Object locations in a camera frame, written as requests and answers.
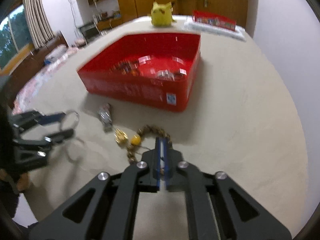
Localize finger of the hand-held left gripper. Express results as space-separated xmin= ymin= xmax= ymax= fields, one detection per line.
xmin=13 ymin=129 xmax=75 ymax=153
xmin=11 ymin=110 xmax=67 ymax=131

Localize silver wristwatch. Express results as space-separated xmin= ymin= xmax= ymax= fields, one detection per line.
xmin=97 ymin=103 xmax=113 ymax=133

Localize dark wooden headboard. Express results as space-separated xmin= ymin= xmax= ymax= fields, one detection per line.
xmin=0 ymin=31 xmax=69 ymax=85

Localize thin silver bangle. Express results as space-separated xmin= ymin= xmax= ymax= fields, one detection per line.
xmin=65 ymin=137 xmax=87 ymax=163

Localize thick silver bangle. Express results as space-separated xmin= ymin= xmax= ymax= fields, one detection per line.
xmin=59 ymin=110 xmax=80 ymax=133

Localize window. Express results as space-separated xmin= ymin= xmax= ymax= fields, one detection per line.
xmin=0 ymin=4 xmax=33 ymax=72

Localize white folded towel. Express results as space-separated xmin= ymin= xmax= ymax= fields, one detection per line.
xmin=184 ymin=21 xmax=247 ymax=42

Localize wooden desk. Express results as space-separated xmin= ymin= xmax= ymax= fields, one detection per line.
xmin=96 ymin=17 xmax=123 ymax=32

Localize person's left hand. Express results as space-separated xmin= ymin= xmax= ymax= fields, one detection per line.
xmin=0 ymin=169 xmax=31 ymax=193

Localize pink floral blanket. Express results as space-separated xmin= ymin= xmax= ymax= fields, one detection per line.
xmin=12 ymin=44 xmax=84 ymax=115

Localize black metal chair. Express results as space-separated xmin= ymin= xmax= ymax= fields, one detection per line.
xmin=78 ymin=22 xmax=101 ymax=46

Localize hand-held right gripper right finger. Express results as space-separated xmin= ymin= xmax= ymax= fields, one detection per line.
xmin=164 ymin=139 xmax=293 ymax=240

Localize striped beige curtain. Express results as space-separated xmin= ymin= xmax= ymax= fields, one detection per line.
xmin=22 ymin=0 xmax=56 ymax=51

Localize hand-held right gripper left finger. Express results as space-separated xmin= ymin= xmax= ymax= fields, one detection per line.
xmin=29 ymin=137 xmax=162 ymax=240

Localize red printed box lid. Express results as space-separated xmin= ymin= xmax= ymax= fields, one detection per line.
xmin=192 ymin=10 xmax=238 ymax=32

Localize large red box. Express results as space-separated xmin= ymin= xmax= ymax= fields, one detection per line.
xmin=77 ymin=32 xmax=202 ymax=113

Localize yellow plush toy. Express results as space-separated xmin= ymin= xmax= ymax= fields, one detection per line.
xmin=150 ymin=1 xmax=178 ymax=28

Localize wooden bead bracelet gold charm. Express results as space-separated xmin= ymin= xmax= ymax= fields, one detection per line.
xmin=114 ymin=124 xmax=173 ymax=167

